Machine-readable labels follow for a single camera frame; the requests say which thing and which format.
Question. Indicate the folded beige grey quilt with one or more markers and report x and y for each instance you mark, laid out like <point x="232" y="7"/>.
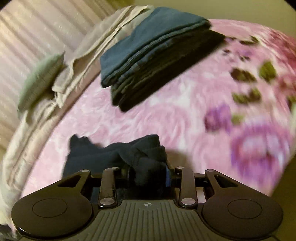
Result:
<point x="15" y="167"/>

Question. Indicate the folded dark grey garment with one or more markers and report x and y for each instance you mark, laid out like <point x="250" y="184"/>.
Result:
<point x="162" y="64"/>

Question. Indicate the pink striped curtain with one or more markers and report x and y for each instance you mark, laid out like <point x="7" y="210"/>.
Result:
<point x="32" y="30"/>

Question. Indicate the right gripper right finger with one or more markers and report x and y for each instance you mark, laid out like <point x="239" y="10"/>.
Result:
<point x="180" y="186"/>

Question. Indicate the folded teal garment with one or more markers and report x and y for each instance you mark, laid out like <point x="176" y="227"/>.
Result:
<point x="162" y="24"/>

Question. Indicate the green cushion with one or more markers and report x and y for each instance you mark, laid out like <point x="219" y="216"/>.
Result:
<point x="39" y="80"/>

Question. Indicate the pink floral bed blanket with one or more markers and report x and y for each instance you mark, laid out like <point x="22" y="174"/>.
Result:
<point x="229" y="112"/>

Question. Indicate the dark navy sweatpants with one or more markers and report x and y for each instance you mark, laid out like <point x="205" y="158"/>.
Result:
<point x="143" y="162"/>

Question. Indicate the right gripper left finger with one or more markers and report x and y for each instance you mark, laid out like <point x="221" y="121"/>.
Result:
<point x="113" y="186"/>

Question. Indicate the beige pillow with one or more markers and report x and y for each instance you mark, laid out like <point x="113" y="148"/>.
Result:
<point x="84" y="63"/>

